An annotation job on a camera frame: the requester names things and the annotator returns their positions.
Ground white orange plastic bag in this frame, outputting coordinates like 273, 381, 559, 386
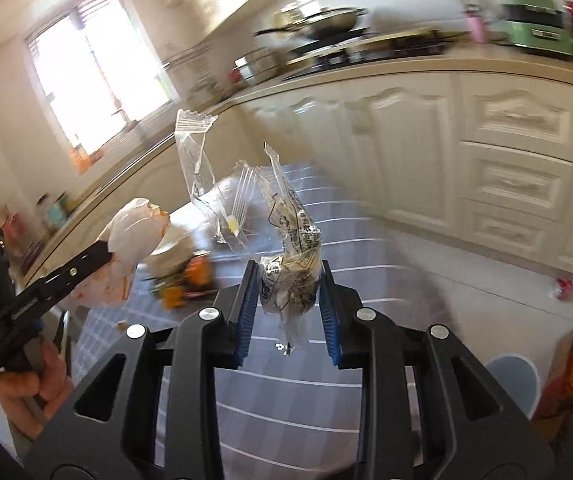
73, 197, 172, 309

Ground cardboard box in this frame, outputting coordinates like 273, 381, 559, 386
533, 315, 573, 437

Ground cream kitchen cabinets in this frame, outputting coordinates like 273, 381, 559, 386
234, 71, 573, 283

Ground steel pot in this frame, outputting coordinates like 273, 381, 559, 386
230, 47, 280, 87

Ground person's left hand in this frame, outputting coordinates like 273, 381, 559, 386
0, 317, 75, 441

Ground window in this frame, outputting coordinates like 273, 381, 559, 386
23, 0, 178, 162

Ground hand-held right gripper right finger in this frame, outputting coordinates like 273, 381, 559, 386
317, 260, 552, 480

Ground jars on counter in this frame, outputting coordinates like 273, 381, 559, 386
35, 192, 83, 237

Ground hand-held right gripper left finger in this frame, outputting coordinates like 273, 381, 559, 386
27, 260, 262, 480

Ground clear plastic bag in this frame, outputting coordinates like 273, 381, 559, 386
174, 108, 260, 252

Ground green kitchen appliance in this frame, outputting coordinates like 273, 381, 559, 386
503, 0, 573, 59

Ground gas stove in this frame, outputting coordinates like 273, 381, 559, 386
280, 29, 473, 80

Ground pink cup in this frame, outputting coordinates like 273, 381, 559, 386
463, 14, 490, 45

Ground orange snack wrapper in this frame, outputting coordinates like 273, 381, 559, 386
149, 255, 218, 311

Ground printed clear plastic wrapper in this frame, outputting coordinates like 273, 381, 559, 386
256, 142, 325, 357

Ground grey-blue trash bin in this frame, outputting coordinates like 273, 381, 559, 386
483, 355, 540, 422

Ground steel wok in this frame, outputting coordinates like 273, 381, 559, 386
255, 6, 370, 42

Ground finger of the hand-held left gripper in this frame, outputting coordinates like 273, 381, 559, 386
10, 240, 116, 322

